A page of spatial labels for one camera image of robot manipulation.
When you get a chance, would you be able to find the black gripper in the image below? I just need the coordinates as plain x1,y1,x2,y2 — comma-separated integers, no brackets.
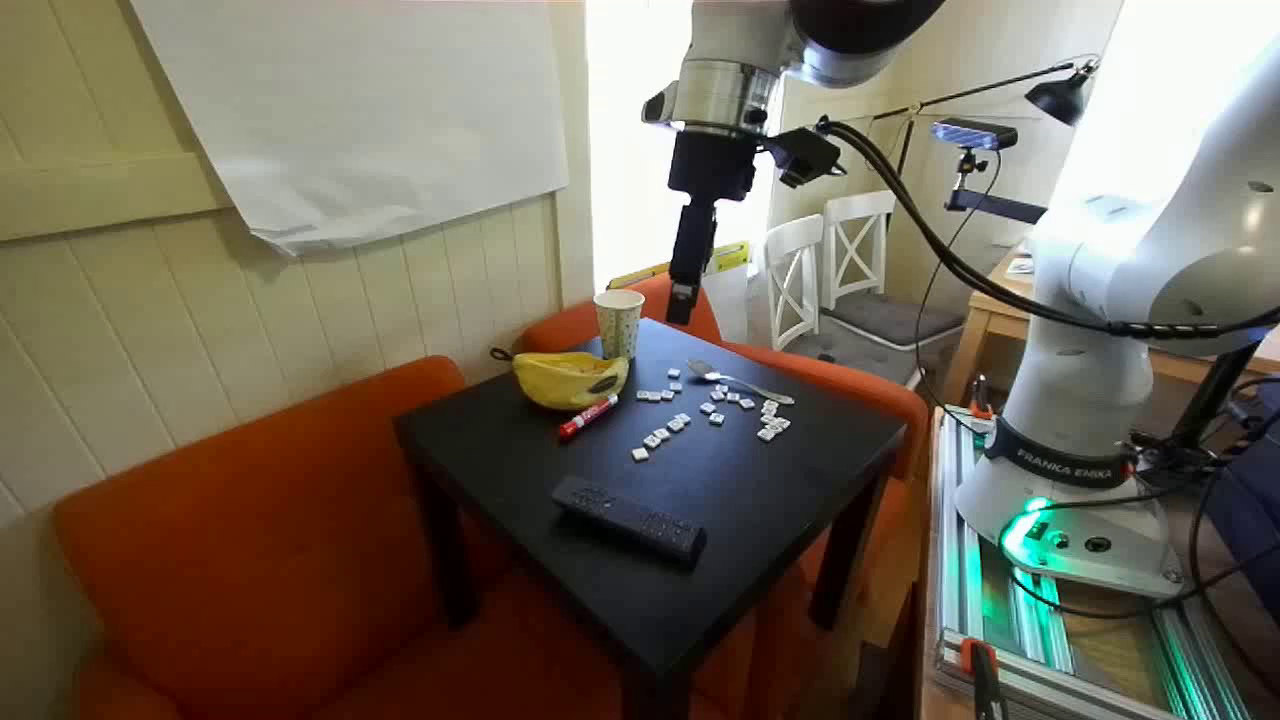
665,127,763,326

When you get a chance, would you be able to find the black remote control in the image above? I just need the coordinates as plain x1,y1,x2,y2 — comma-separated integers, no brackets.
548,472,710,570

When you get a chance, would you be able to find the aluminium robot base platform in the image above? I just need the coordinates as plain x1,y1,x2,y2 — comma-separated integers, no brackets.
922,404,1280,720

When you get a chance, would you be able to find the white wooden chair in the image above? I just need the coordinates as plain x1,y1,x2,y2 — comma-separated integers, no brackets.
821,187,968,353
758,210,832,361

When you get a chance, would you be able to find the white paper cup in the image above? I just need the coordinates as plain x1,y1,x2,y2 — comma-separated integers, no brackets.
590,289,649,363

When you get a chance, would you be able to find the thin white stick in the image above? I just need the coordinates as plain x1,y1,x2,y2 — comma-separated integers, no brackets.
732,375,799,408

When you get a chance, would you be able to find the yellow banana toy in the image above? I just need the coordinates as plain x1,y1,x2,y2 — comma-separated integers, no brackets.
487,342,630,415

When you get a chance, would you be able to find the red marker pen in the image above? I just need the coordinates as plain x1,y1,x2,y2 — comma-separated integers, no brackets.
552,393,622,442

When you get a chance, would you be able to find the black square side table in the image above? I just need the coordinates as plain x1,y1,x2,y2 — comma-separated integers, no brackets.
393,316,912,720

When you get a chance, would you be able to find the light wooden desk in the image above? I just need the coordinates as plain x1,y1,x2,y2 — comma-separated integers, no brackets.
939,250,1280,408

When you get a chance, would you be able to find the orange black clamp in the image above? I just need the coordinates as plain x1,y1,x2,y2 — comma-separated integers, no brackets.
954,635,1008,720

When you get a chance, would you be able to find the orange sofa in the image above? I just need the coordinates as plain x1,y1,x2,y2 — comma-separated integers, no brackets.
48,271,937,720

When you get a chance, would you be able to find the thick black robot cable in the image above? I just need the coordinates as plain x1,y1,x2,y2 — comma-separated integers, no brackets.
812,116,1280,342

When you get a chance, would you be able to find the blue grey stereo camera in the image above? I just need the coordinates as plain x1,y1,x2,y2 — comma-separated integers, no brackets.
926,116,1018,156

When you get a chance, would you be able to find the dark camera mount bar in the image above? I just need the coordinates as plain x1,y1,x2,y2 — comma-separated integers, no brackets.
942,182,1051,229

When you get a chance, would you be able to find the white sheet on wall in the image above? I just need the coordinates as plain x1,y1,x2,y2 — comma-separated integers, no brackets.
128,0,574,258

